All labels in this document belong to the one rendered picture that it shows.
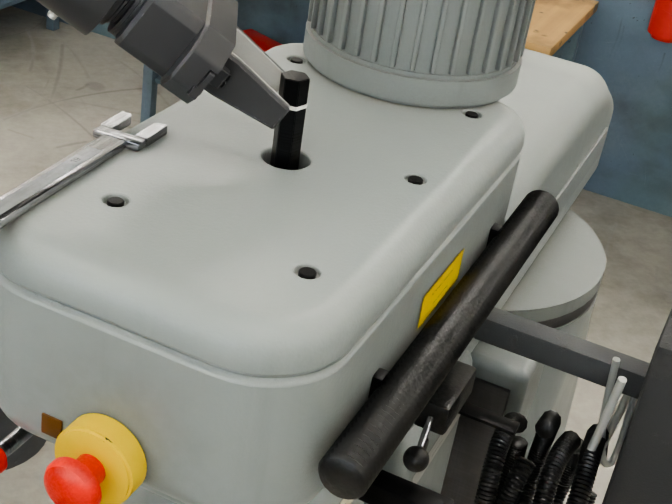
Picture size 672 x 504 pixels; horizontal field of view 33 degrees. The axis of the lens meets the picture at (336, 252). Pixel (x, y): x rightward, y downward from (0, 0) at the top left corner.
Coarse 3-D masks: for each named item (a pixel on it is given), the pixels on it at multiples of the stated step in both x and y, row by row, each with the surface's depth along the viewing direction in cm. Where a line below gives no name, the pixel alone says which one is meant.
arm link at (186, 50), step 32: (64, 0) 75; (96, 0) 75; (128, 0) 77; (160, 0) 75; (192, 0) 78; (224, 0) 82; (128, 32) 76; (160, 32) 76; (192, 32) 77; (224, 32) 77; (160, 64) 78; (192, 64) 76; (224, 64) 76; (192, 96) 77
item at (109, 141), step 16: (96, 128) 84; (112, 128) 85; (160, 128) 86; (96, 144) 82; (112, 144) 83; (128, 144) 84; (144, 144) 84; (64, 160) 80; (80, 160) 80; (96, 160) 80; (48, 176) 77; (64, 176) 78; (80, 176) 79; (16, 192) 75; (32, 192) 75; (48, 192) 76; (0, 208) 73; (16, 208) 73; (0, 224) 72
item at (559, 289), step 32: (576, 224) 156; (544, 256) 147; (576, 256) 148; (544, 288) 140; (576, 288) 141; (544, 320) 138; (576, 320) 142; (480, 352) 133; (480, 384) 132; (512, 384) 131; (544, 384) 142; (576, 384) 168; (480, 448) 136; (448, 480) 140
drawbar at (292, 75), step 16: (288, 80) 82; (304, 80) 83; (288, 96) 83; (304, 96) 83; (288, 112) 83; (304, 112) 84; (288, 128) 84; (272, 144) 86; (288, 144) 85; (272, 160) 86; (288, 160) 85
